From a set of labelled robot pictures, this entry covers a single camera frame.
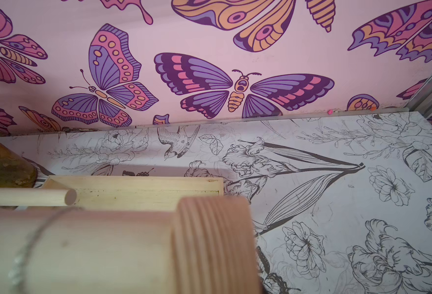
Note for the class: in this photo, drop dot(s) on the wooden jewelry display stand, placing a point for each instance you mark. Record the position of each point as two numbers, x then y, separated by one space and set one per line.
126 235

